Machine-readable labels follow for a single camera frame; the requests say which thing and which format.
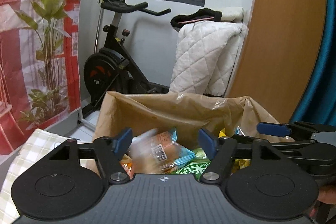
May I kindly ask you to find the wooden headboard panel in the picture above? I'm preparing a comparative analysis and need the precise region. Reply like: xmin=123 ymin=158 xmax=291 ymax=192
xmin=229 ymin=0 xmax=326 ymax=123

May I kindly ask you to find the black exercise bike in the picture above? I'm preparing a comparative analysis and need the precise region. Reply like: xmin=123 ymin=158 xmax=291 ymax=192
xmin=79 ymin=0 xmax=171 ymax=131

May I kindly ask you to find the yellow red snack bag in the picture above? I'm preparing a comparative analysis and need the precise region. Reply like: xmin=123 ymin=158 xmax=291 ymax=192
xmin=217 ymin=127 xmax=253 ymax=171

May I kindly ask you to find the brown cardboard box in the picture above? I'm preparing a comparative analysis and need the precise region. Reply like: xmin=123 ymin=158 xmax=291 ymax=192
xmin=86 ymin=90 xmax=296 ymax=177

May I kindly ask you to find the black garment on blanket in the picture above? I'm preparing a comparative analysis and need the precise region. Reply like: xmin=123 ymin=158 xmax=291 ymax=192
xmin=170 ymin=8 xmax=222 ymax=28

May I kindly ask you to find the red printed backdrop cloth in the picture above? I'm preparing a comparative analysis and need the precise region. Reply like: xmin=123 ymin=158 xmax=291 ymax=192
xmin=1 ymin=0 xmax=81 ymax=156

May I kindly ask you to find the white quilted blanket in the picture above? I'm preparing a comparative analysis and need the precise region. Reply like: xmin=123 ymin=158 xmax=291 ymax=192
xmin=169 ymin=7 xmax=245 ymax=97

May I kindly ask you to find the person's right hand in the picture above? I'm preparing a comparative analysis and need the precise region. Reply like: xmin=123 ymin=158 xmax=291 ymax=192
xmin=318 ymin=185 xmax=336 ymax=205

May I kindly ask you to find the green plaid tablecloth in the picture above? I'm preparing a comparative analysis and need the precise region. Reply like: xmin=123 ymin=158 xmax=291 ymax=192
xmin=1 ymin=129 xmax=68 ymax=223

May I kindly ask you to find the green vegetable snack bag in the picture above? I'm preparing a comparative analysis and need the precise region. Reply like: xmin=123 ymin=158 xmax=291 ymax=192
xmin=172 ymin=148 xmax=211 ymax=180

